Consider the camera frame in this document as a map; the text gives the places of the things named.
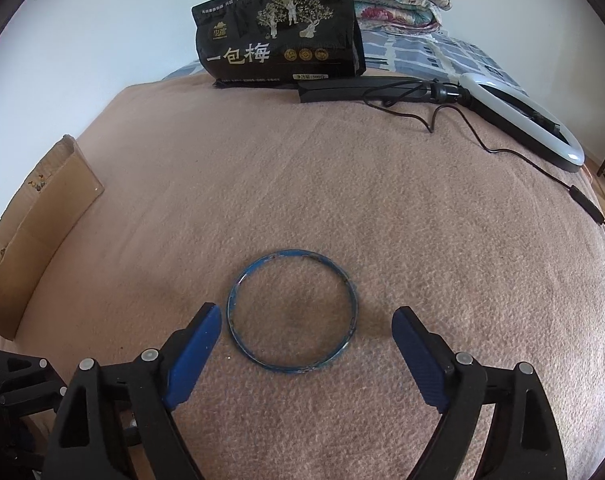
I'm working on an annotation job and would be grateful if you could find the white ring light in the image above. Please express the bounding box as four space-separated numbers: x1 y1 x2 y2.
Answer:
298 73 585 172

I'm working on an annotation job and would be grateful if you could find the blue checkered bed sheet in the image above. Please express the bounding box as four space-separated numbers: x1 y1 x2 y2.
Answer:
166 25 520 90

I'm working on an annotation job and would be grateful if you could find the black snack bag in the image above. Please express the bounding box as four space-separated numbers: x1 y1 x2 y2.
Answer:
192 0 366 87

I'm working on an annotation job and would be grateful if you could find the black ring light cable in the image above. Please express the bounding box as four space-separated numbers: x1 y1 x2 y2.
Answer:
364 86 605 241

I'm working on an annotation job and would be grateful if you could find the dark blue bangle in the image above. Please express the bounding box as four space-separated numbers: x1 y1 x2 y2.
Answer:
225 248 360 375

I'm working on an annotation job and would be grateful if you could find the open cardboard box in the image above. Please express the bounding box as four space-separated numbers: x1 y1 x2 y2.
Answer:
0 134 104 340

